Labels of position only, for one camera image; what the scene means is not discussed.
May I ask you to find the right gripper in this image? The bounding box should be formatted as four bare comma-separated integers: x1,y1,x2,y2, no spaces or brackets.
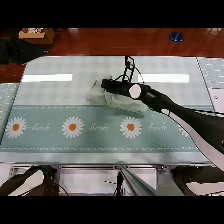
100,78,132,98

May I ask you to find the blue round object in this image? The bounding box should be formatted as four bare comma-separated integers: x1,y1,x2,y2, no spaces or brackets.
168,31,185,43

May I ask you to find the cardboard box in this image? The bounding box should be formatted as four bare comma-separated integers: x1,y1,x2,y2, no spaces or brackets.
18,27,56,45

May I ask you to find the black garment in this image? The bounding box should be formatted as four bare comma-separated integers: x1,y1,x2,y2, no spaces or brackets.
0,37,48,66

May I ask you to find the silver frame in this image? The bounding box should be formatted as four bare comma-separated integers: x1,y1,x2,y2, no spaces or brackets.
0,162,224,197

